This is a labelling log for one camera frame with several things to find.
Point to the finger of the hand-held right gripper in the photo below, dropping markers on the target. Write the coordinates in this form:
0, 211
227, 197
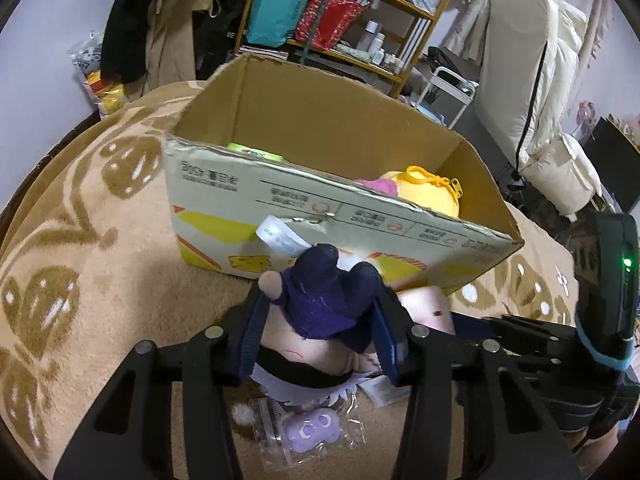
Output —
530, 357
535, 327

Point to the dark hanging garment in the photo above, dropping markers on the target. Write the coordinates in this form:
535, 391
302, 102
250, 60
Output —
220, 25

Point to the wooden shelf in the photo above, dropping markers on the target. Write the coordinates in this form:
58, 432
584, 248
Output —
350, 60

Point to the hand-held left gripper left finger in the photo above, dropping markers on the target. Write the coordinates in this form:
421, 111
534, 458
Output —
250, 330

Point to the plush doll with purple hat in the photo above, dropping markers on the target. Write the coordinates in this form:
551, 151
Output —
325, 300

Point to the teal bag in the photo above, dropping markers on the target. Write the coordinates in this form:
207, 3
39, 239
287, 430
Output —
272, 15

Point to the group of white cosmetic bottles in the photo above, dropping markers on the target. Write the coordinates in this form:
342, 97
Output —
372, 35

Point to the white trolley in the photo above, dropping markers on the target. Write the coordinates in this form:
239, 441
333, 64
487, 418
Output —
450, 77

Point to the stack of books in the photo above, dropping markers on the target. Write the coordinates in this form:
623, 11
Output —
265, 51

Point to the purple toy in clear packet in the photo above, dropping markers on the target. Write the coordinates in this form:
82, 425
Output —
310, 427

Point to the white paper tag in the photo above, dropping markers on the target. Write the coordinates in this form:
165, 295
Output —
382, 391

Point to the black cabinet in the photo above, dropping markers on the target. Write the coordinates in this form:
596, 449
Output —
610, 160

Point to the cardboard box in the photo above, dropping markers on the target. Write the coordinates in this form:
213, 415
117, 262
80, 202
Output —
300, 110

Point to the pink fan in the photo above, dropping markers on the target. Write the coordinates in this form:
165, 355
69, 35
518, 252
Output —
586, 112

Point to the beige patterned blanket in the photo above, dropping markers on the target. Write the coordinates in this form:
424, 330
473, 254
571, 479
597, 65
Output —
100, 285

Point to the yellow-haired plush doll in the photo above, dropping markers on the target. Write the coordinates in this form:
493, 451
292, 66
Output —
425, 195

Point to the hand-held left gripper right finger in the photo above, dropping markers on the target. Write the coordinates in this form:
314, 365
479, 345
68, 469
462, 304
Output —
387, 335

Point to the black coat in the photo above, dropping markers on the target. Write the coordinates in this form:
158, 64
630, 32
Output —
130, 25

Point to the dark and beige hanging clothes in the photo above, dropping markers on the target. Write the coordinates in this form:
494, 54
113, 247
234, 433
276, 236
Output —
170, 45

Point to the pale pink plush toy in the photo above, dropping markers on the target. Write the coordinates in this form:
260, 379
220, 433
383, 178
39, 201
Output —
425, 305

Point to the white folded mattress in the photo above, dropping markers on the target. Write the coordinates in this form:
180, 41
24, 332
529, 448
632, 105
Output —
520, 85

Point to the green tissue pack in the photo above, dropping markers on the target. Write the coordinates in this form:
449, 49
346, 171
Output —
245, 148

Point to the red gift bag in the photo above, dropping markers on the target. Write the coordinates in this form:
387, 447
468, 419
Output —
332, 22

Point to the plastic bag with yellow contents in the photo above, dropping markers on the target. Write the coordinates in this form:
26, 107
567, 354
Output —
107, 95

